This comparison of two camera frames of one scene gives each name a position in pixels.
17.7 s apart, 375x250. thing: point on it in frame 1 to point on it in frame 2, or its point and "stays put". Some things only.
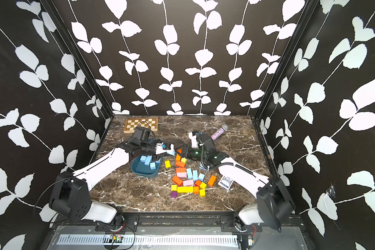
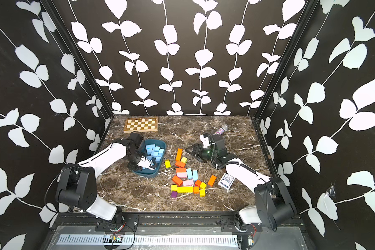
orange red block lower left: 177,179 stays put
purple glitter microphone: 219,132 stays put
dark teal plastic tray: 139,169 stays put
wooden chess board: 132,123 stays put
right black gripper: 188,149 to 197,147
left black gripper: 155,157 to 133,166
